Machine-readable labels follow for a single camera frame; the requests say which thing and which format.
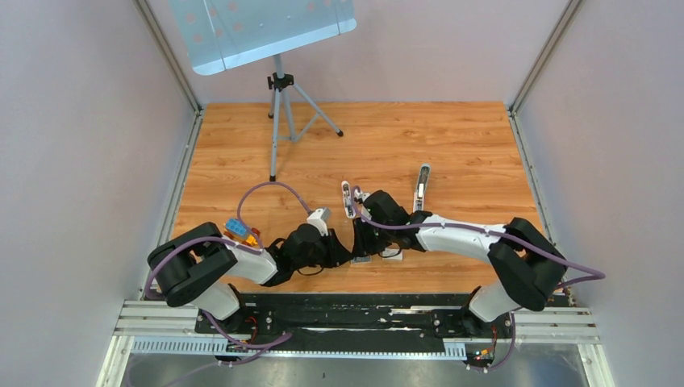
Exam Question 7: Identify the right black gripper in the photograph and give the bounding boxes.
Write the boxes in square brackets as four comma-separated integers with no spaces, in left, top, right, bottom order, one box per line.
[352,215,394,258]

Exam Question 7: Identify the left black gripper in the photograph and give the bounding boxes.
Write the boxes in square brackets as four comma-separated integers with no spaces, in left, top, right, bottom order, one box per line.
[293,228,352,271]

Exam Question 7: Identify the silver perforated music stand tray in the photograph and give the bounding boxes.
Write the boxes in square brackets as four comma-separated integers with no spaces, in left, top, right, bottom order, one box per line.
[169,0,357,76]

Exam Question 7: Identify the white staple box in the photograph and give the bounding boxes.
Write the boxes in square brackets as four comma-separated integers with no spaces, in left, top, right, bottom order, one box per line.
[378,248,403,261]

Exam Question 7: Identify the grey tripod stand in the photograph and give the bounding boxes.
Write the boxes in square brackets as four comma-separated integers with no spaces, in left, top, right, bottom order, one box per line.
[267,54,344,182]

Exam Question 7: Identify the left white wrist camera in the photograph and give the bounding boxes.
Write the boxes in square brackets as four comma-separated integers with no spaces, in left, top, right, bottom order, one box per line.
[307,207,331,236]

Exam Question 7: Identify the grey staple strips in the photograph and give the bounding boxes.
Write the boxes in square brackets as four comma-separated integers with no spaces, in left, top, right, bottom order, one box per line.
[351,256,372,264]

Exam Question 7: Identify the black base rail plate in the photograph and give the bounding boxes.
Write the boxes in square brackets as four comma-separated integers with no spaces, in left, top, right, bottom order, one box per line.
[194,293,513,360]

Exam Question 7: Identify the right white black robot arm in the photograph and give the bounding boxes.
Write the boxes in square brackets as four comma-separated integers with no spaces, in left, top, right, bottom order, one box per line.
[351,187,567,337]

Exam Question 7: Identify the white stapler body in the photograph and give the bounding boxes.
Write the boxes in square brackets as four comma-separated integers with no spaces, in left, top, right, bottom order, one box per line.
[413,164,431,211]

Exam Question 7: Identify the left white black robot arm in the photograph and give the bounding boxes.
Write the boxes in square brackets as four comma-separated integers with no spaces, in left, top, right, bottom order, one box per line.
[147,222,352,333]

